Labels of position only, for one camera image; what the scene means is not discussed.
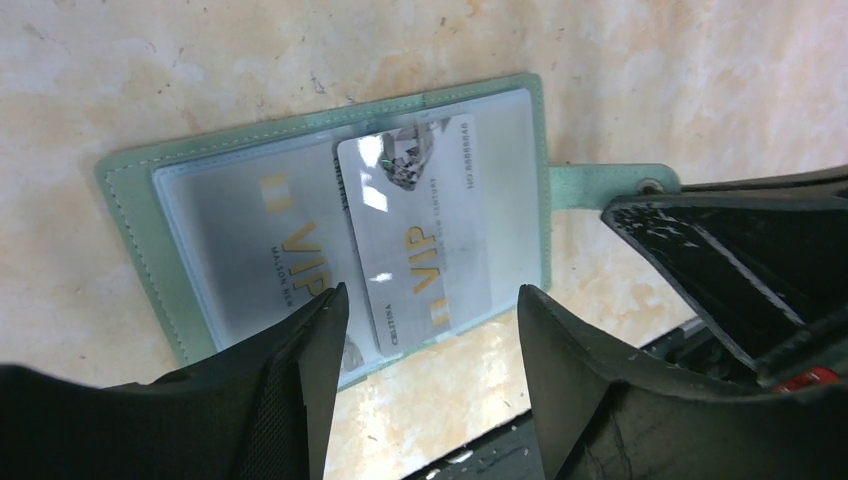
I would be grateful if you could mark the silver VIP card in sleeve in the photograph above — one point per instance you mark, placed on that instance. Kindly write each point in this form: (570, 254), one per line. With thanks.
(260, 231)

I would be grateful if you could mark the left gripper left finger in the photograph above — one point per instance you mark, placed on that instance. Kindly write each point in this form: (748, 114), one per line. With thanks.
(260, 409)

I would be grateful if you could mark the green card holder wallet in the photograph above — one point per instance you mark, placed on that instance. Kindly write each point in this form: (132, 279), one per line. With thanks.
(521, 190)

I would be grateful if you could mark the silver VIP credit card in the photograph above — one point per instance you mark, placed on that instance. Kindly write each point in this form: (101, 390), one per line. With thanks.
(416, 207)

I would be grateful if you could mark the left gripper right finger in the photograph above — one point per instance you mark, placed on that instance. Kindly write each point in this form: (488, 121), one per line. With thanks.
(604, 409)

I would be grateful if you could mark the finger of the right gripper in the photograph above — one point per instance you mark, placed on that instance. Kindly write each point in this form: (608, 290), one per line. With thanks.
(822, 182)
(768, 275)

